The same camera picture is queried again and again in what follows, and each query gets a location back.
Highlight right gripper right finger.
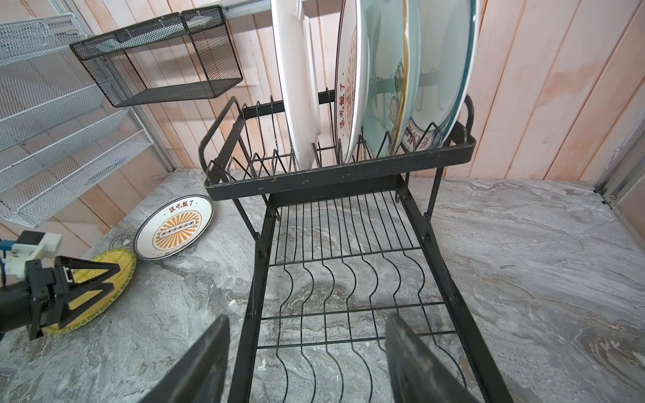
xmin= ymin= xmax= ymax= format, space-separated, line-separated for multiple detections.
xmin=386 ymin=313 xmax=476 ymax=402

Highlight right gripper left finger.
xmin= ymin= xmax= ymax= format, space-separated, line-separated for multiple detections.
xmin=141 ymin=315 xmax=230 ymax=402

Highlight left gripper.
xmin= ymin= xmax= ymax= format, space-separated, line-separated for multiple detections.
xmin=1 ymin=256 xmax=120 ymax=340

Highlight yellow round plate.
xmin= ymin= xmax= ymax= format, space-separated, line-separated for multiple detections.
xmin=42 ymin=248 xmax=138 ymax=336

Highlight orange sunburst plate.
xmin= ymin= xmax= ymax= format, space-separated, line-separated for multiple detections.
xmin=334 ymin=0 xmax=370 ymax=163
xmin=134 ymin=195 xmax=214 ymax=260

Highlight black two-tier dish rack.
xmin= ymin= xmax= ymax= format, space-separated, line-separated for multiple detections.
xmin=201 ymin=98 xmax=512 ymax=402

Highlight white plate green clover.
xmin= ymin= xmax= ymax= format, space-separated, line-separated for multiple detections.
xmin=270 ymin=0 xmax=321 ymax=171

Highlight mint green flower plate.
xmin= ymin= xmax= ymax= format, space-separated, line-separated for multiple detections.
xmin=362 ymin=1 xmax=421 ymax=158

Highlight green rim white plate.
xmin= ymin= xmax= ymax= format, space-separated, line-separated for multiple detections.
xmin=401 ymin=0 xmax=480 ymax=151

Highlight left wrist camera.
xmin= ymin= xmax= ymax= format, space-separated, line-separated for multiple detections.
xmin=1 ymin=230 xmax=62 ymax=287

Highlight white wire mesh shelf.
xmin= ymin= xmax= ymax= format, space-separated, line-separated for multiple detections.
xmin=1 ymin=13 xmax=153 ymax=228

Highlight black mesh wall basket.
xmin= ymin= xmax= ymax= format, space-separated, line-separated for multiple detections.
xmin=70 ymin=6 xmax=243 ymax=107

